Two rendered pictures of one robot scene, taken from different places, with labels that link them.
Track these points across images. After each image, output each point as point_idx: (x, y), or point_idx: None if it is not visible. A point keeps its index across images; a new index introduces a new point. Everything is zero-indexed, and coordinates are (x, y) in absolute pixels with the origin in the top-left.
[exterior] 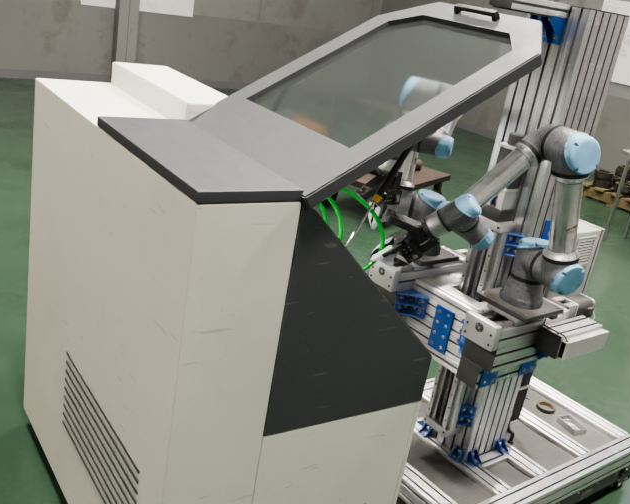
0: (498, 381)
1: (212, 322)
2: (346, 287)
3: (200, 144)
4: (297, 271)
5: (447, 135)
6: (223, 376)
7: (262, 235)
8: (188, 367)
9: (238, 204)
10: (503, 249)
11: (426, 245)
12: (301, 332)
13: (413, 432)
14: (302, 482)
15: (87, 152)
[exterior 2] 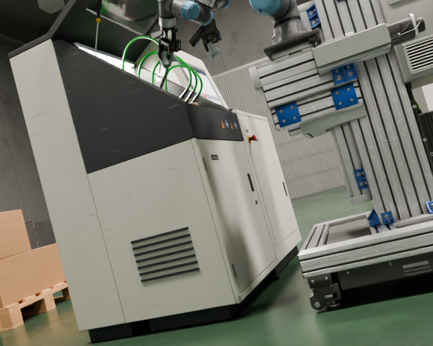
0: (308, 119)
1: (35, 111)
2: (95, 73)
3: None
4: (64, 73)
5: None
6: (51, 139)
7: (40, 61)
8: (33, 136)
9: (24, 51)
10: (310, 24)
11: (169, 37)
12: (81, 106)
13: (201, 164)
14: (126, 206)
15: None
